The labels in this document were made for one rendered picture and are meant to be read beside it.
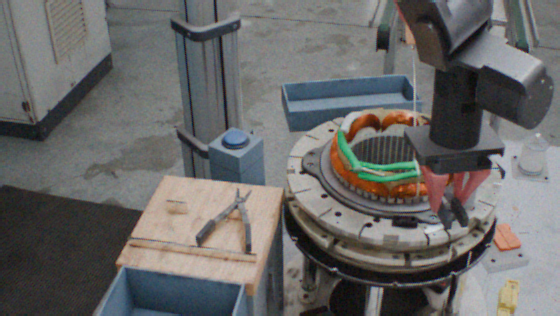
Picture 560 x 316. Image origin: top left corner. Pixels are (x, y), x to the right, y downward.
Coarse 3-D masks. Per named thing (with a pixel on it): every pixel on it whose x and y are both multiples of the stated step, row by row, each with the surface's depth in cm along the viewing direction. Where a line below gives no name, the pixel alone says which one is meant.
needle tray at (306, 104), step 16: (320, 80) 123; (336, 80) 124; (352, 80) 124; (368, 80) 125; (384, 80) 125; (400, 80) 126; (288, 96) 124; (304, 96) 125; (320, 96) 125; (336, 96) 126; (352, 96) 126; (368, 96) 126; (384, 96) 126; (400, 96) 126; (416, 96) 119; (288, 112) 115; (304, 112) 115; (320, 112) 115; (336, 112) 116; (304, 128) 117
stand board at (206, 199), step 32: (160, 192) 96; (192, 192) 96; (224, 192) 95; (256, 192) 95; (160, 224) 90; (192, 224) 90; (224, 224) 90; (256, 224) 90; (128, 256) 84; (160, 256) 84; (192, 256) 84; (256, 288) 82
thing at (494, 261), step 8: (496, 224) 128; (488, 248) 123; (496, 248) 123; (488, 256) 121; (496, 256) 121; (504, 256) 121; (512, 256) 121; (520, 256) 121; (528, 256) 120; (488, 264) 119; (496, 264) 119; (504, 264) 119; (512, 264) 120; (520, 264) 120; (488, 272) 119
